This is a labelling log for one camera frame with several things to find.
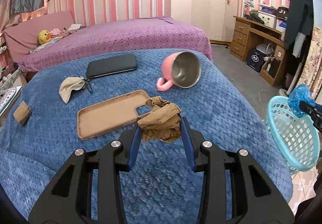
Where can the pink steel mug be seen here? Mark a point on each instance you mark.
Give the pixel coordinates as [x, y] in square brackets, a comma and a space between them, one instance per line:
[181, 69]

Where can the beige cloth pouch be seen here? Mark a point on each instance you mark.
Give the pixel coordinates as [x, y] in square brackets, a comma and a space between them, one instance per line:
[70, 84]

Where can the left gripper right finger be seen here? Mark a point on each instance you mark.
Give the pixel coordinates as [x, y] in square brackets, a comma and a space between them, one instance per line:
[235, 188]

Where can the tan phone case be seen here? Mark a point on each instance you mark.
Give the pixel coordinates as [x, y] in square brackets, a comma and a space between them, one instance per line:
[109, 115]

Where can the black phone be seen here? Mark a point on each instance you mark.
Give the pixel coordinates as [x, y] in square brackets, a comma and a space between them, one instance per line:
[110, 66]

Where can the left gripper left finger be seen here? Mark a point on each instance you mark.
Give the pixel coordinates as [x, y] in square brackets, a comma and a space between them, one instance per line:
[86, 189]

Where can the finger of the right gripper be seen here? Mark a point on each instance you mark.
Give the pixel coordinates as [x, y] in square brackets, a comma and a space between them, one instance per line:
[315, 113]

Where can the blue plastic bag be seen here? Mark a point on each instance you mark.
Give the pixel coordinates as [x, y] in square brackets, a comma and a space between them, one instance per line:
[299, 94]

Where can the black box under desk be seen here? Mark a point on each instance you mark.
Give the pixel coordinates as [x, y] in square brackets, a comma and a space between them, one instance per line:
[255, 59]

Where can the dark hanging jacket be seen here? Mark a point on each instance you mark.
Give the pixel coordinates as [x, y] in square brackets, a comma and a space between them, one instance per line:
[300, 20]

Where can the pink sofa headboard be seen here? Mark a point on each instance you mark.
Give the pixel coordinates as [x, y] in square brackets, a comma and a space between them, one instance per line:
[24, 36]

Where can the wooden desk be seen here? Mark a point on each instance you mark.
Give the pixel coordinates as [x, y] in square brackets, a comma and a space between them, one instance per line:
[250, 35]

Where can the white storage box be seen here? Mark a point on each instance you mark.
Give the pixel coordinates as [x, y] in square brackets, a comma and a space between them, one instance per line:
[268, 19]

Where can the light blue trash basket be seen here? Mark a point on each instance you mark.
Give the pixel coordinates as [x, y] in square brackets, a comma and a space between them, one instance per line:
[296, 138]

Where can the desk lamp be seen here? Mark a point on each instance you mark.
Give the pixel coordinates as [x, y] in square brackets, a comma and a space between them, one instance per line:
[248, 4]

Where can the floral beige curtain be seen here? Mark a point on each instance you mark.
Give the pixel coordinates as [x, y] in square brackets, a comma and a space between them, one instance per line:
[311, 73]

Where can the purple dotted bed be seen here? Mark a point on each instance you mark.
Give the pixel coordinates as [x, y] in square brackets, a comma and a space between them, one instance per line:
[127, 35]

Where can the brown cardboard piece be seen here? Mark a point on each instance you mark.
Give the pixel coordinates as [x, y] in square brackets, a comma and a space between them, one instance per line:
[22, 113]

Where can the yellow duck plush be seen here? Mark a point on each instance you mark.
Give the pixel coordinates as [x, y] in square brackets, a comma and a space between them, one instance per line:
[44, 37]

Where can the brown paper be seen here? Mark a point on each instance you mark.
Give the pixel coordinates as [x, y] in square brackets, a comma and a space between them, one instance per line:
[163, 121]

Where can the dotted cloth covered stand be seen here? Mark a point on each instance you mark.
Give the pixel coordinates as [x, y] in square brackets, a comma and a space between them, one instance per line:
[8, 97]

